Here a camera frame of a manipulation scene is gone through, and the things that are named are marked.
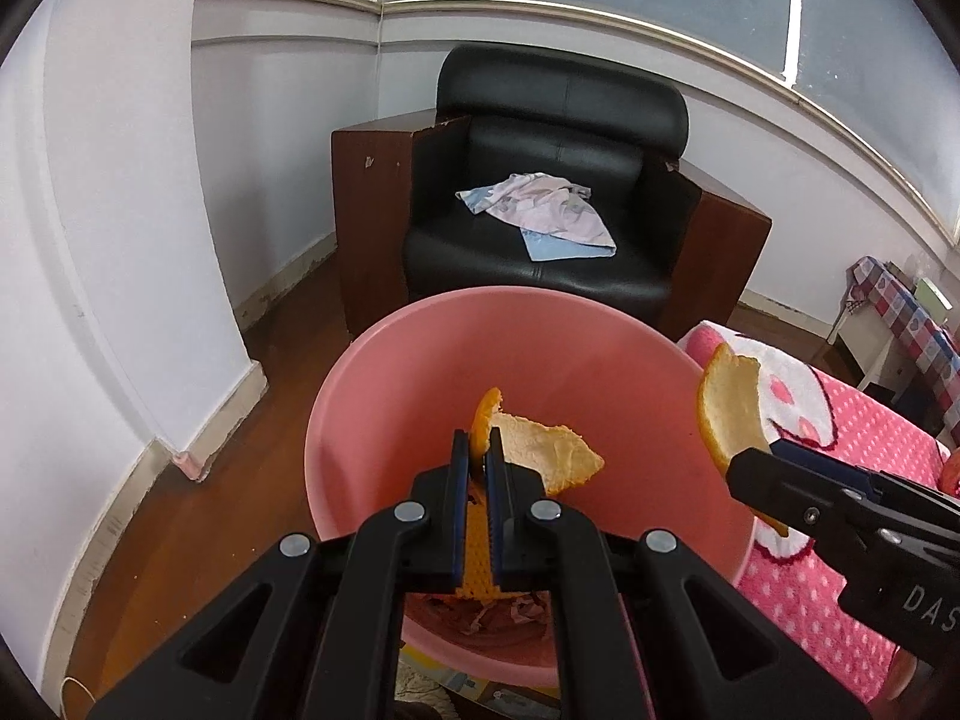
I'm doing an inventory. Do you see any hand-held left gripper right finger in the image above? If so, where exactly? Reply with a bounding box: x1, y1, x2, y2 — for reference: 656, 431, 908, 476
484, 436, 875, 720

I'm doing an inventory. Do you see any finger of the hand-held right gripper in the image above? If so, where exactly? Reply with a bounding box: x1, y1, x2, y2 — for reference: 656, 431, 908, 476
769, 439, 960, 523
724, 448, 912, 565

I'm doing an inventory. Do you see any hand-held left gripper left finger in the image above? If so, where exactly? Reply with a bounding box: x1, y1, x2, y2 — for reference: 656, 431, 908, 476
86, 429, 475, 720

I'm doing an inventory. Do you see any orange peel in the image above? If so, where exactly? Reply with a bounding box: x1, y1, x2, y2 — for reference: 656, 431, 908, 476
696, 343, 792, 541
456, 388, 605, 602

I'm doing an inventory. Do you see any printed paper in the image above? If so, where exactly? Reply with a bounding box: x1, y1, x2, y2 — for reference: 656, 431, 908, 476
480, 591, 552, 635

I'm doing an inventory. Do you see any pink plastic basin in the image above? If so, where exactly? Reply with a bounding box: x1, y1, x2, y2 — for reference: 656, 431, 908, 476
302, 285, 757, 689

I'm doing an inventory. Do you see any pink polka dot blanket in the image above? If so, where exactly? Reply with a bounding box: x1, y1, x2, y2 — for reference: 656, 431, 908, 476
675, 321, 950, 713

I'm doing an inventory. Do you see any white table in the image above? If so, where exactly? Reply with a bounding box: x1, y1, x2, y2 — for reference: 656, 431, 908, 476
829, 307, 901, 391

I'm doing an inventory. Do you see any checked tablecloth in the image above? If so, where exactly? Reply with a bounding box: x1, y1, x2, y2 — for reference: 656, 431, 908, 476
844, 255, 960, 421

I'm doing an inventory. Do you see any green box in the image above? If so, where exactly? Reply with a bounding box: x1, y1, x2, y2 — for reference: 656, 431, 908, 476
913, 277, 953, 327

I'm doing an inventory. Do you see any black leather armchair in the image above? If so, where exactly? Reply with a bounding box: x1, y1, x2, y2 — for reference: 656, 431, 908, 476
330, 43, 773, 338

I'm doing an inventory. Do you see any light blue cloth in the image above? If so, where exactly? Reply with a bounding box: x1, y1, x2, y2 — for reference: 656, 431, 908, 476
521, 229, 593, 262

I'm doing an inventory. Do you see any floral white cloth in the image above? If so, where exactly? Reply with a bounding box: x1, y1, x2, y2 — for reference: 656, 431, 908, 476
454, 172, 617, 256

